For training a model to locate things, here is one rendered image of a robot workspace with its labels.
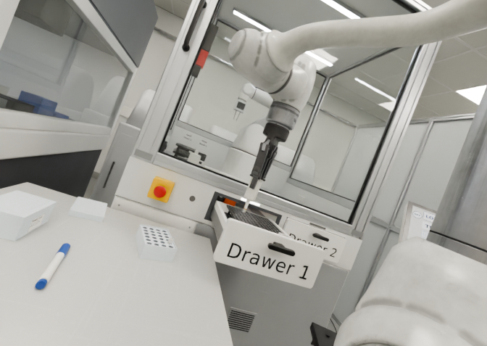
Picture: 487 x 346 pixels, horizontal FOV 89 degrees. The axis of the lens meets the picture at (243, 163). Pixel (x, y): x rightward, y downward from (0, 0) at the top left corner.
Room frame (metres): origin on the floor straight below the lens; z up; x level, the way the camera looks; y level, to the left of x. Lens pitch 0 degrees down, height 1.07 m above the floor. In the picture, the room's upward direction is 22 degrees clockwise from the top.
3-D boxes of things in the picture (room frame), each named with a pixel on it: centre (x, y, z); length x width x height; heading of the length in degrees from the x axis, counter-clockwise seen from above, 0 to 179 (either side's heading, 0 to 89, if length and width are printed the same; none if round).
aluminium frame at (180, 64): (1.44, -0.01, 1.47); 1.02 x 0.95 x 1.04; 103
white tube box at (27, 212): (0.54, 0.42, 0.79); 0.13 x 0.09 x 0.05; 14
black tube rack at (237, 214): (0.85, -0.11, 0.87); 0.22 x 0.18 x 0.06; 13
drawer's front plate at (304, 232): (1.03, -0.39, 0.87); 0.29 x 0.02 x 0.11; 103
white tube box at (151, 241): (0.68, 0.14, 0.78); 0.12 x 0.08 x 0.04; 30
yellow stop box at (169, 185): (0.87, 0.23, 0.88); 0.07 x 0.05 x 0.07; 103
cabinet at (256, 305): (1.44, -0.02, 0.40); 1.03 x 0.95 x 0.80; 103
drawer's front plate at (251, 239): (0.65, -0.16, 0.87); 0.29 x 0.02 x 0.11; 103
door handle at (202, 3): (0.85, 0.33, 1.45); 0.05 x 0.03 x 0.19; 13
